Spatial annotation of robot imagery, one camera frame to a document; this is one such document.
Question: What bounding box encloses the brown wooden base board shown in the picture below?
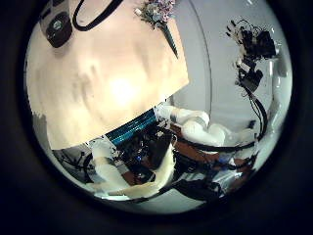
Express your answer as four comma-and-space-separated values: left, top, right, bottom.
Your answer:
167, 122, 256, 172

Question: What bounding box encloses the teal striped panel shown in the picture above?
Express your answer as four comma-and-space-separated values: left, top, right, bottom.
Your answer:
105, 109, 158, 147

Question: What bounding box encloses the dried flower bouquet dark wrap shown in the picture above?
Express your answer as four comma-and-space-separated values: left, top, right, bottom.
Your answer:
134, 0, 180, 60

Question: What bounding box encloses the cream curved strip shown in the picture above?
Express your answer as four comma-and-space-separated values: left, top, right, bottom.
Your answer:
93, 143, 176, 201

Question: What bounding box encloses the black looped cable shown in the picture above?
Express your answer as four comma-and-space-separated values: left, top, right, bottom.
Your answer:
71, 0, 125, 32

